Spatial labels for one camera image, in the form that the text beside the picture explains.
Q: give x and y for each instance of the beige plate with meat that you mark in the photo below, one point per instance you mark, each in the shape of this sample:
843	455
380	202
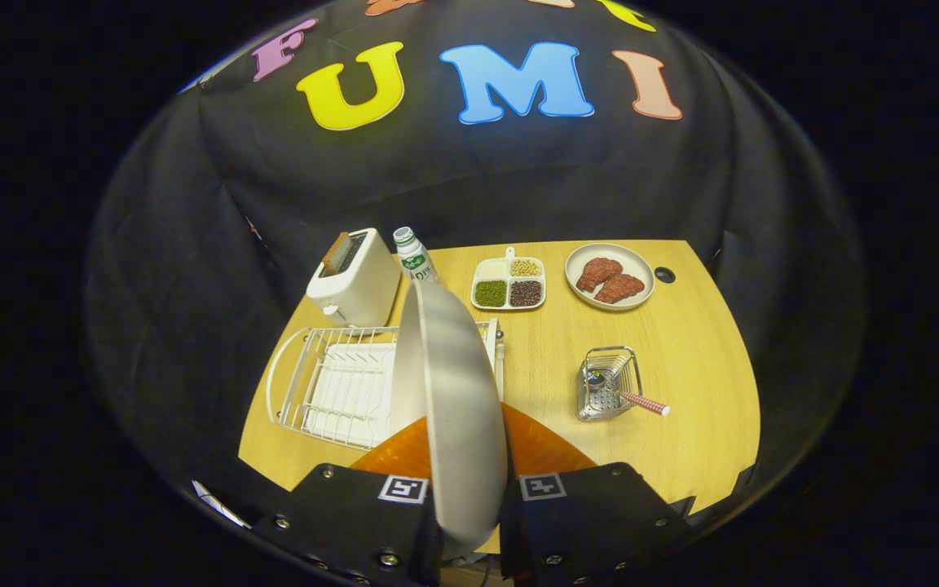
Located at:
641	265

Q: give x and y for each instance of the grey round plate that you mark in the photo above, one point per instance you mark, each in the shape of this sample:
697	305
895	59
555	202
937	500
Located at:
461	408

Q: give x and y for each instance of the white green-label bottle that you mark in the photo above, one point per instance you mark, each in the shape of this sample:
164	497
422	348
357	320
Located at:
415	262

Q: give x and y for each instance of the white divided bean tray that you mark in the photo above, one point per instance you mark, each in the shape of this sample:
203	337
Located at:
491	292

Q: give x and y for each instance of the white toaster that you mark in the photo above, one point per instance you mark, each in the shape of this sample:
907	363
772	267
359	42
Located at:
355	293

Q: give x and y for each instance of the black table grommet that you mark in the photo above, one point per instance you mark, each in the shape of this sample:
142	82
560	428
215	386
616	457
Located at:
664	275

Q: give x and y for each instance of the white drip tray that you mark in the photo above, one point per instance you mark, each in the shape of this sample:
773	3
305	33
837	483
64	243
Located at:
351	391

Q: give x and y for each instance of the black backdrop cloth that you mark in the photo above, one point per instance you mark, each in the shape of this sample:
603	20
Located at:
192	244

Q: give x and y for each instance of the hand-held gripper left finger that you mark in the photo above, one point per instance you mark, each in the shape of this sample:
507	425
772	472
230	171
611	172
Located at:
355	522

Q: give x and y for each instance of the brown toast slice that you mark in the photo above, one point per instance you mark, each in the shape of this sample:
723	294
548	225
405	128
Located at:
337	253

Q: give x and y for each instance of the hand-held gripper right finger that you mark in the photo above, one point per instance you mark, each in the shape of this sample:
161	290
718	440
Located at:
592	522

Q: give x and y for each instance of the red-brown meat piece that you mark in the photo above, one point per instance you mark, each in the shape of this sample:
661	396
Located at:
598	271
621	289

